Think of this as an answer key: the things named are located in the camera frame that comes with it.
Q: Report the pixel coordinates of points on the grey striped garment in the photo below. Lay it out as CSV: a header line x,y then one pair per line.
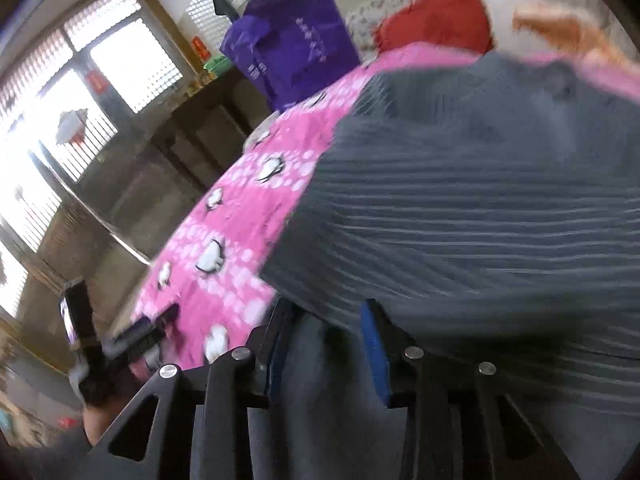
x,y
465,200

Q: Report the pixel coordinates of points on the black hanging cloth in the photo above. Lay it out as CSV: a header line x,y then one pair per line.
x,y
221,0

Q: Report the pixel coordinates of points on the white pillow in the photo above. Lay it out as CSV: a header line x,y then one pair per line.
x,y
500,7

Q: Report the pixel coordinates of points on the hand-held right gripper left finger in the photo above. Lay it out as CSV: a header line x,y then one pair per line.
x,y
270,360

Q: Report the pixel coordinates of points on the red pillow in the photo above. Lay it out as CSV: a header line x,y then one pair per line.
x,y
437,17

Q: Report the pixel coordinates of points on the dark wooden cabinet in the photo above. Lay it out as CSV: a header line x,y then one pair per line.
x,y
200,130

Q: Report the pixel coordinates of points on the person's left forearm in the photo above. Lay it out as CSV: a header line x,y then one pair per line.
x,y
105,422

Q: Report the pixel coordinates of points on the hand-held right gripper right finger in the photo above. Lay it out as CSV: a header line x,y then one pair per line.
x,y
377,355

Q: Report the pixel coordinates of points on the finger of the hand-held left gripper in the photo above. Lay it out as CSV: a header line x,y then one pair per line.
x,y
142,335

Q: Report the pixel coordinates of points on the barred window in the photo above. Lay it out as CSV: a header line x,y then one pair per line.
x,y
75,90

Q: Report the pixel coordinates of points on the pink penguin print blanket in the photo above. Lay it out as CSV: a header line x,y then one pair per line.
x,y
250,210

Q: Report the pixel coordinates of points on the red wall sign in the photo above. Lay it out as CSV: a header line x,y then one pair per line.
x,y
200,47

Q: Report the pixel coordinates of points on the peach fringed cloth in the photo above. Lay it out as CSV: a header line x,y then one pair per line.
x,y
565,32

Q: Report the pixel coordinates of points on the purple tote bag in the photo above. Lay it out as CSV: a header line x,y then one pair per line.
x,y
295,45

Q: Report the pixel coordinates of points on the floral bed cover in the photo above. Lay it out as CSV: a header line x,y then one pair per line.
x,y
365,17

